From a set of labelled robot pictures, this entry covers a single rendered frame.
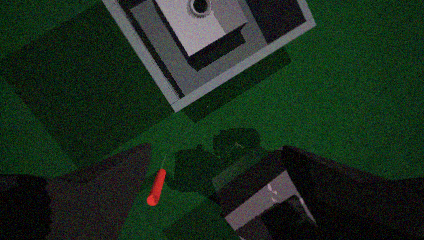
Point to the red peg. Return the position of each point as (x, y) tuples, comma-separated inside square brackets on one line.
[(155, 191)]

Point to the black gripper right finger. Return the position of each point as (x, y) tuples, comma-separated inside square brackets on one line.
[(350, 204)]

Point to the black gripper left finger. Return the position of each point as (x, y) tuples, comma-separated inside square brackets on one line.
[(91, 203)]

